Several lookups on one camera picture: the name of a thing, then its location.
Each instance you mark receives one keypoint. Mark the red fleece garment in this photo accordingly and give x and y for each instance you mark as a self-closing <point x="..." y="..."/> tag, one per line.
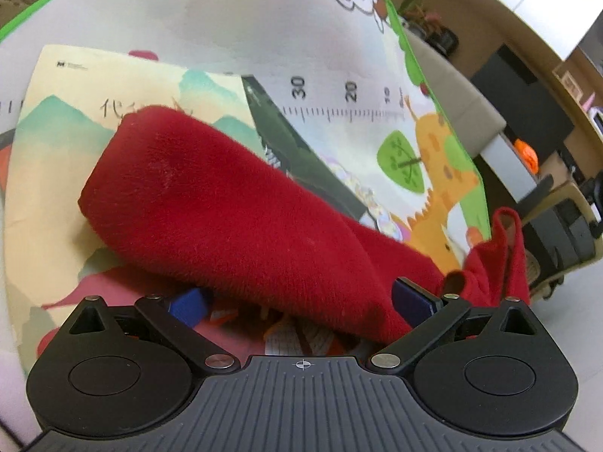
<point x="175" y="197"/>

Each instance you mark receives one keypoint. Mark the beige office chair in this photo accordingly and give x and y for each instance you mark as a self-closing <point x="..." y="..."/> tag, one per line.
<point x="562" y="231"/>

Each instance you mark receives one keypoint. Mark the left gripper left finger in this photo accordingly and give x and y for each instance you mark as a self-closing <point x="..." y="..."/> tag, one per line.
<point x="113" y="371"/>

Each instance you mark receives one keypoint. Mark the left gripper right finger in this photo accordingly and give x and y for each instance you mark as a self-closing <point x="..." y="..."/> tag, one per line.
<point x="487" y="371"/>

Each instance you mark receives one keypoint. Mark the illustrated storage bag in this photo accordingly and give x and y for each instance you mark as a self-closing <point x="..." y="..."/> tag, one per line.
<point x="74" y="103"/>

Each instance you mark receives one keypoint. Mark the black cabinet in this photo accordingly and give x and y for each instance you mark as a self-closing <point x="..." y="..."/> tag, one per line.
<point x="531" y="112"/>

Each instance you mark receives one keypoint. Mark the beige sofa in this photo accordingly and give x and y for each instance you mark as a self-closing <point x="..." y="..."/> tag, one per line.
<point x="475" y="121"/>

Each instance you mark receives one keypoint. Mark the orange object on desk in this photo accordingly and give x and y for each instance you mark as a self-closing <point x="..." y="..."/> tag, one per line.
<point x="527" y="155"/>

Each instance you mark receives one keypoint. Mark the potted plant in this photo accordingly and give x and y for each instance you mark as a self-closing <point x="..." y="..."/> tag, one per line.
<point x="427" y="25"/>

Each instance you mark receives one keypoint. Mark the colourful cartoon play mat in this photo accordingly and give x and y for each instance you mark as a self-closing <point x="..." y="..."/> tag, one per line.
<point x="347" y="74"/>

